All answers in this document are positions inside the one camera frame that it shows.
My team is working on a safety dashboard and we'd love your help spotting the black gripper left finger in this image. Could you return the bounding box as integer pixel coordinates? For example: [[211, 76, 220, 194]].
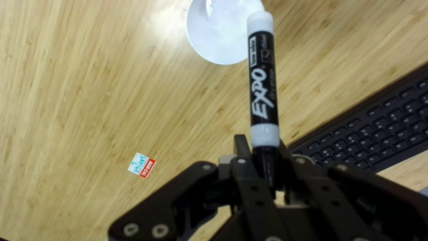
[[107, 134, 286, 241]]

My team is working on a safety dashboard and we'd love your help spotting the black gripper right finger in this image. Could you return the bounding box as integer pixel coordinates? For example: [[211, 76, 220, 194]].
[[274, 147, 428, 241]]

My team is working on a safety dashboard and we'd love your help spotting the black Expo marker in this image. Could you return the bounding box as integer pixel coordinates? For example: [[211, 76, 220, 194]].
[[247, 11, 279, 189]]

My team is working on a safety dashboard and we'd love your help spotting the small red white sticker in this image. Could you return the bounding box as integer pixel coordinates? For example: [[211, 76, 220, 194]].
[[128, 153, 155, 178]]

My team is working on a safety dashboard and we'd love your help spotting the black computer keyboard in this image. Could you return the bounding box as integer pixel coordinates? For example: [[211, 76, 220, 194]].
[[289, 64, 428, 173]]

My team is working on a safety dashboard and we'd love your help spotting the white ceramic mug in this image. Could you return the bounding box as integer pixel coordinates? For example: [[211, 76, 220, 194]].
[[186, 0, 265, 66]]

